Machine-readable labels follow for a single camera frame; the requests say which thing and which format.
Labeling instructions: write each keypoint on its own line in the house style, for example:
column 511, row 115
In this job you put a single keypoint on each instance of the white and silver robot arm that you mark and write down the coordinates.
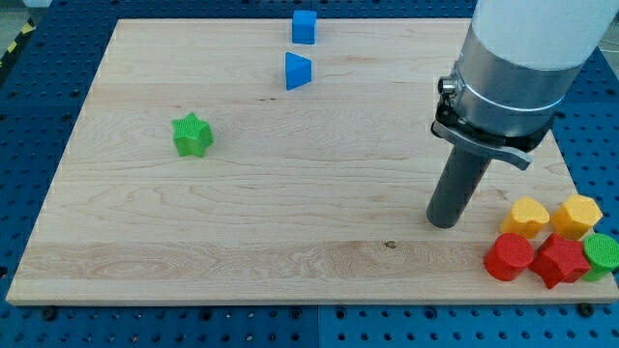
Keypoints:
column 517, row 62

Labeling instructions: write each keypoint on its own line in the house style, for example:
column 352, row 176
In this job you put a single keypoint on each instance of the yellow heart block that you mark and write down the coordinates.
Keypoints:
column 527, row 218

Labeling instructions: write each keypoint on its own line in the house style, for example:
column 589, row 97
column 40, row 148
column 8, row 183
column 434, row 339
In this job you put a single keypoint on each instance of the light wooden board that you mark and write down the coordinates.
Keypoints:
column 310, row 196

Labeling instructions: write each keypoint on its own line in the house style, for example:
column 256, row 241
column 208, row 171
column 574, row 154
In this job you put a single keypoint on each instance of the blue triangle block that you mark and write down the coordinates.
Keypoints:
column 298, row 70

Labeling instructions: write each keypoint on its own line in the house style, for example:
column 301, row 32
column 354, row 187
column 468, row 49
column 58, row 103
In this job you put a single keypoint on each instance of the green star block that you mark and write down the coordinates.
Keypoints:
column 191, row 136

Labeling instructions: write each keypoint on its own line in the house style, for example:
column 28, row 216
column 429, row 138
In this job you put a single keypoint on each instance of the blue cube block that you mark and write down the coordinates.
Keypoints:
column 304, row 27

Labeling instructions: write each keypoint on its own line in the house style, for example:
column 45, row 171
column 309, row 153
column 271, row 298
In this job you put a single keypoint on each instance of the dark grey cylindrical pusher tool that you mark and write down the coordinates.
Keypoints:
column 460, row 177

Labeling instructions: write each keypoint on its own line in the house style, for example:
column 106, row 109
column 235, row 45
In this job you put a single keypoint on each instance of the red cylinder block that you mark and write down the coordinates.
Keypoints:
column 508, row 257

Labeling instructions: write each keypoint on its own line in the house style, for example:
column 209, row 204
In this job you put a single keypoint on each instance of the red star block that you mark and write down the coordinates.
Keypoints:
column 559, row 260

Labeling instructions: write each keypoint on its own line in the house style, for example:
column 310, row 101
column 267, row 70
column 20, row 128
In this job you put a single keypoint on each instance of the yellow hexagon block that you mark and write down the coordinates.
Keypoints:
column 576, row 216

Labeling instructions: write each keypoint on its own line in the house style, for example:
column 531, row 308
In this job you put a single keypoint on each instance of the green cylinder block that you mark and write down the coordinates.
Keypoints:
column 601, row 252

